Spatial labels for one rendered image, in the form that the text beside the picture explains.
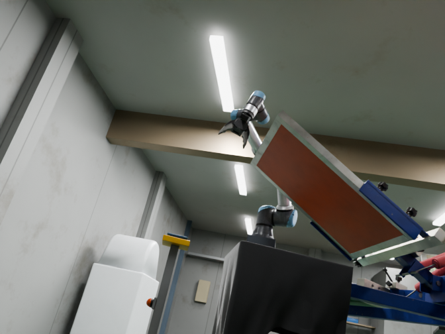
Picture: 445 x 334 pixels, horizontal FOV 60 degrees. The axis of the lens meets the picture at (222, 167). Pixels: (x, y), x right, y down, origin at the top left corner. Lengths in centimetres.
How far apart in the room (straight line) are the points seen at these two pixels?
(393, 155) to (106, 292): 387
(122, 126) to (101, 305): 231
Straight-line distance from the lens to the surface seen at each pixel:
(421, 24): 360
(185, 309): 1055
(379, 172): 492
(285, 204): 253
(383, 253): 216
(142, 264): 519
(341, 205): 196
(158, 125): 528
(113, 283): 521
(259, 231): 256
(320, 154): 176
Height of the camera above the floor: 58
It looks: 23 degrees up
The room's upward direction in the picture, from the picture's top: 13 degrees clockwise
